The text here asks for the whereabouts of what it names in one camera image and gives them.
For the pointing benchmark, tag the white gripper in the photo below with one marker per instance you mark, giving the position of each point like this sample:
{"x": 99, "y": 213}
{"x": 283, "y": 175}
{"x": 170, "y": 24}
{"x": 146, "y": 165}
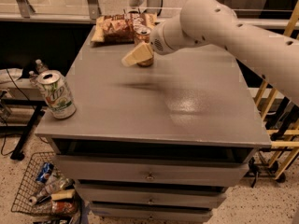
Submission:
{"x": 160, "y": 41}

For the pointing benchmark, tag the orange soda can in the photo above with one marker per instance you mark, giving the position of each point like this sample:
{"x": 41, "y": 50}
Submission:
{"x": 142, "y": 34}

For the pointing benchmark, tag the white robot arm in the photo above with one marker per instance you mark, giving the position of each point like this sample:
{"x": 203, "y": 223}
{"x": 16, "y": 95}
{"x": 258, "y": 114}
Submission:
{"x": 271, "y": 56}

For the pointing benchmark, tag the white green 7up can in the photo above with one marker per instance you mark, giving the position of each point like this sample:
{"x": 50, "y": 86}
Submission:
{"x": 56, "y": 93}

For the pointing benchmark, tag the blue pepsi can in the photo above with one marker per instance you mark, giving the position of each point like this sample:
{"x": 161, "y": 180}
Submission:
{"x": 45, "y": 172}

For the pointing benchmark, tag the chip bag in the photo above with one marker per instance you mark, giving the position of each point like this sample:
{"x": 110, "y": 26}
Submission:
{"x": 121, "y": 28}

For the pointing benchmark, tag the grey drawer cabinet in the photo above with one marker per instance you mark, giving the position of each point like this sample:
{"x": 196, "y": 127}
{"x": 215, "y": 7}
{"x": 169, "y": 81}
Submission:
{"x": 157, "y": 143}

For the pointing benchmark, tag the clear water bottle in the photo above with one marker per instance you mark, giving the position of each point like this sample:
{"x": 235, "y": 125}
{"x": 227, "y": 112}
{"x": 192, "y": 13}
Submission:
{"x": 41, "y": 67}
{"x": 33, "y": 78}

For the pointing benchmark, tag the black side table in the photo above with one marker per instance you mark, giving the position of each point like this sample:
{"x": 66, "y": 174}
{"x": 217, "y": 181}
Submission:
{"x": 21, "y": 107}

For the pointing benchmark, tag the plastic bottle in basket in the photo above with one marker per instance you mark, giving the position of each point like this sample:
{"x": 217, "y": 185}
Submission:
{"x": 49, "y": 189}

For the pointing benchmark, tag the yellow sponge in basket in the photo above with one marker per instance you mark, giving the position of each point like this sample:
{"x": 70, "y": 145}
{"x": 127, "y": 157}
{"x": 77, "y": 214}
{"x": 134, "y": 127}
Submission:
{"x": 63, "y": 194}

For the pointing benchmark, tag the red snack bag in basket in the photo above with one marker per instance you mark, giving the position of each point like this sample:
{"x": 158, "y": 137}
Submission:
{"x": 64, "y": 208}

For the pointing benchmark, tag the wire basket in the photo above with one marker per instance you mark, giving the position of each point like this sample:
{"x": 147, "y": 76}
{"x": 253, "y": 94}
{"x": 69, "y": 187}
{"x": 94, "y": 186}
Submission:
{"x": 29, "y": 187}

